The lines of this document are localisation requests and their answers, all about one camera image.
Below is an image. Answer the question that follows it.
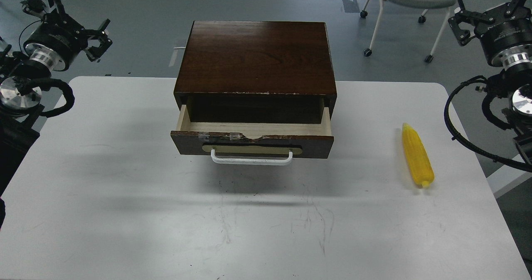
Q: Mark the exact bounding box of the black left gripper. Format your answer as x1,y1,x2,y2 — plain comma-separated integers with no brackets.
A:
22,0,113,71

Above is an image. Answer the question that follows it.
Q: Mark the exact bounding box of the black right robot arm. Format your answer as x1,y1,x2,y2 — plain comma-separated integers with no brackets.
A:
444,0,532,172

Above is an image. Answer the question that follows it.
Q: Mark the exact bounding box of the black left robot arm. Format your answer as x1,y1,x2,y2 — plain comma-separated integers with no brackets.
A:
0,0,113,192

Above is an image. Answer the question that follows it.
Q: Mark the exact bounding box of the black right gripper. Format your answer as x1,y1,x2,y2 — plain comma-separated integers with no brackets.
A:
448,0,532,67

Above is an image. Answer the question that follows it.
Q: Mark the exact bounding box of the yellow toy corn cob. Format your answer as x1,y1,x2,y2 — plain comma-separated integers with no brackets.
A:
401,123,435,188

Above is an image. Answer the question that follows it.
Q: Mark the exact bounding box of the dark wooden cabinet box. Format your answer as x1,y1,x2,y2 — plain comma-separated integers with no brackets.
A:
173,20,337,123

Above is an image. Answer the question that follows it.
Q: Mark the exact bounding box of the wooden drawer with white handle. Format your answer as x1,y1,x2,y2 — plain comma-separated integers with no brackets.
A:
170,106,334,166

